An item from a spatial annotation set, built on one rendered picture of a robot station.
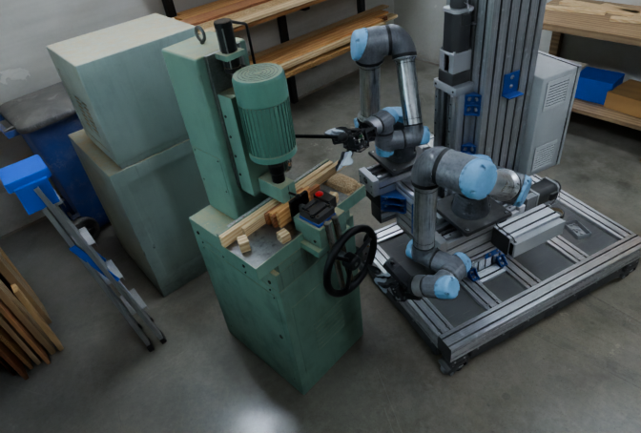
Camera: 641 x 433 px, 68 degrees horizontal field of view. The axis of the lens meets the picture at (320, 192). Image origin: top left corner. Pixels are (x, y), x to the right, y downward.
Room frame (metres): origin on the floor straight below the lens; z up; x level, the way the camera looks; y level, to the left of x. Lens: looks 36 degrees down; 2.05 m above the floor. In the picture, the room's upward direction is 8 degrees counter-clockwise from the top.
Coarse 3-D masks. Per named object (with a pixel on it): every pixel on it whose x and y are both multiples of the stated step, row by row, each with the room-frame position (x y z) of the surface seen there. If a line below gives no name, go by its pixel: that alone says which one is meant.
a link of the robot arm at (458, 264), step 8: (440, 256) 1.14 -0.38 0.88; (448, 256) 1.13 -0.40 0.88; (456, 256) 1.13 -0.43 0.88; (464, 256) 1.12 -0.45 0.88; (432, 264) 1.13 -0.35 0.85; (440, 264) 1.11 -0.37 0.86; (448, 264) 1.09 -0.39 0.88; (456, 264) 1.09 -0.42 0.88; (464, 264) 1.09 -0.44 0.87; (456, 272) 1.06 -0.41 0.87; (464, 272) 1.07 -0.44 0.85
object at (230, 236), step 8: (320, 168) 1.66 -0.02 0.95; (312, 176) 1.62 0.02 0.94; (296, 184) 1.57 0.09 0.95; (272, 200) 1.48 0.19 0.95; (264, 208) 1.44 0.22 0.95; (248, 216) 1.40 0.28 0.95; (256, 216) 1.41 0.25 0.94; (240, 224) 1.36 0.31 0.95; (224, 232) 1.33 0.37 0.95; (232, 232) 1.33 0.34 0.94; (240, 232) 1.35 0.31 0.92; (224, 240) 1.30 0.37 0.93; (232, 240) 1.32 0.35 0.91
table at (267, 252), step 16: (336, 192) 1.55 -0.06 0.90; (272, 224) 1.40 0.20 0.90; (288, 224) 1.38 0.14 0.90; (256, 240) 1.32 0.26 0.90; (272, 240) 1.30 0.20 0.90; (304, 240) 1.31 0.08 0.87; (336, 240) 1.31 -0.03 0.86; (224, 256) 1.32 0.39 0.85; (240, 256) 1.25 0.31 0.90; (256, 256) 1.24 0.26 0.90; (272, 256) 1.22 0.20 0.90; (288, 256) 1.27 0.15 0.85; (320, 256) 1.25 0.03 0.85; (256, 272) 1.17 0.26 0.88
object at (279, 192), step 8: (264, 176) 1.53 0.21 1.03; (264, 184) 1.50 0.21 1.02; (272, 184) 1.47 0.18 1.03; (280, 184) 1.46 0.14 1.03; (288, 184) 1.46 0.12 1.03; (264, 192) 1.51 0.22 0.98; (272, 192) 1.47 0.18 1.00; (280, 192) 1.43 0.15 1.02; (288, 192) 1.45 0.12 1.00; (296, 192) 1.48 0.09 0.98; (280, 200) 1.44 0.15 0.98; (288, 200) 1.45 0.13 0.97
